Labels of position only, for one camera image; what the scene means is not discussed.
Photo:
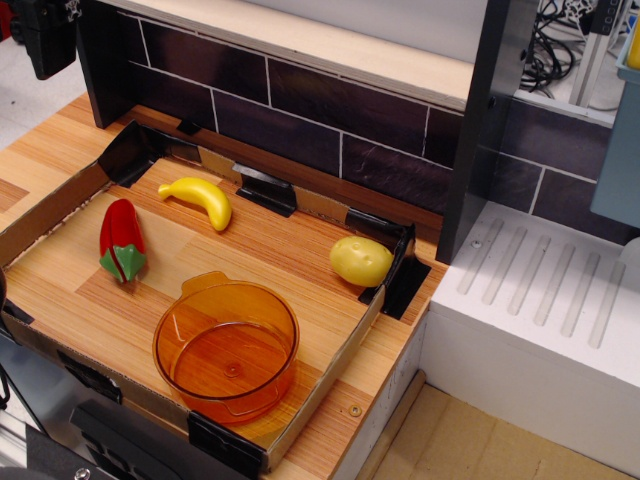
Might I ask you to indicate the yellow plastic toy banana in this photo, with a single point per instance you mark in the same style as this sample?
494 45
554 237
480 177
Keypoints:
201 193

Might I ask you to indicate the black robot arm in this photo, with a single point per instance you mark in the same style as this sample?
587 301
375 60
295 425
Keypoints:
48 31

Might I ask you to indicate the cardboard fence with black tape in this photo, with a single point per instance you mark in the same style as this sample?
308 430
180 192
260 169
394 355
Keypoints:
58 301

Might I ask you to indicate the orange transparent plastic pot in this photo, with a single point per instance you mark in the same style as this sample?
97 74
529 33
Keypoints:
227 348

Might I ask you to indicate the yellow toy potato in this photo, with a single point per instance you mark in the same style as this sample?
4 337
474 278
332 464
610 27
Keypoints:
360 261

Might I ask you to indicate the red green toy pepper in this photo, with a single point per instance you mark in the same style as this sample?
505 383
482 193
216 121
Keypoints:
122 247

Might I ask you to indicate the white toy sink drainboard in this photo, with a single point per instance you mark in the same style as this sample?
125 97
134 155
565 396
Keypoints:
538 324

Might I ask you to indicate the dark brick backsplash panel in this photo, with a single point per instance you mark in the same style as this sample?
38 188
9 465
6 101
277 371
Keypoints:
385 142

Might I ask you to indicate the grey blue plastic bin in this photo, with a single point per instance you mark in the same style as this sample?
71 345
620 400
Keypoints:
617 191

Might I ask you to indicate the black equipment base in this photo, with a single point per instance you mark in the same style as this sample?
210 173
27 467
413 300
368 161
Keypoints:
121 442

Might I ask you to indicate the dark grey vertical post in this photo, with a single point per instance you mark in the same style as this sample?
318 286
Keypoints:
503 47

